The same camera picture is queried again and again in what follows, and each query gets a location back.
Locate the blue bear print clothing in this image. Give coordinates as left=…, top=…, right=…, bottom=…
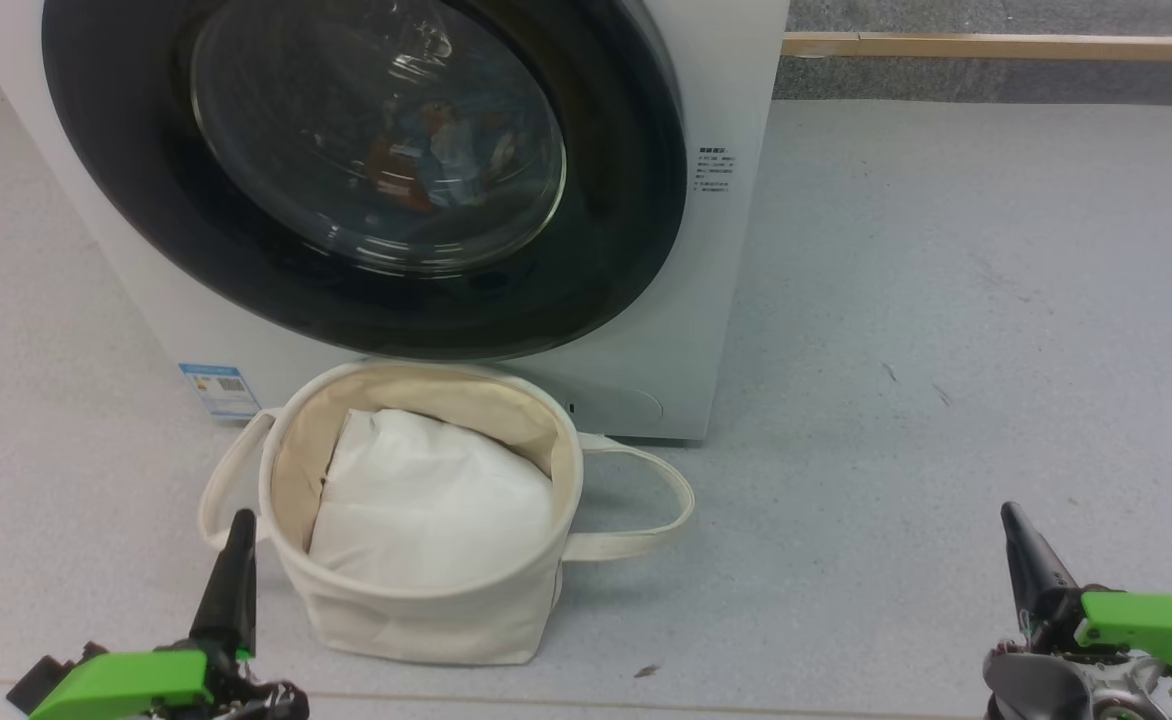
left=361, top=100, right=522, bottom=216

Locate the round white filter cover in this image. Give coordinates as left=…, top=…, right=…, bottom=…
left=564, top=385, right=665, bottom=437

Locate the white cushion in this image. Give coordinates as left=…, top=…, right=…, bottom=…
left=308, top=407, right=555, bottom=591

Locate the blue white energy sticker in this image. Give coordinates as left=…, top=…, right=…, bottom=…
left=179, top=362, right=263, bottom=422

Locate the white washing machine body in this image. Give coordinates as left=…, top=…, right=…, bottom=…
left=0, top=0, right=792, bottom=443

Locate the cream fabric laundry basket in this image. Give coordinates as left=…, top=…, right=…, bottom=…
left=196, top=360, right=697, bottom=668

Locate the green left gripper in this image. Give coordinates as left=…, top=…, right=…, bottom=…
left=28, top=508, right=309, bottom=720

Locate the black round glass washer door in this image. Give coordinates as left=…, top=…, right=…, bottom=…
left=41, top=0, right=689, bottom=363

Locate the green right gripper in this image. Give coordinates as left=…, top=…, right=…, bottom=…
left=1001, top=502, right=1172, bottom=706

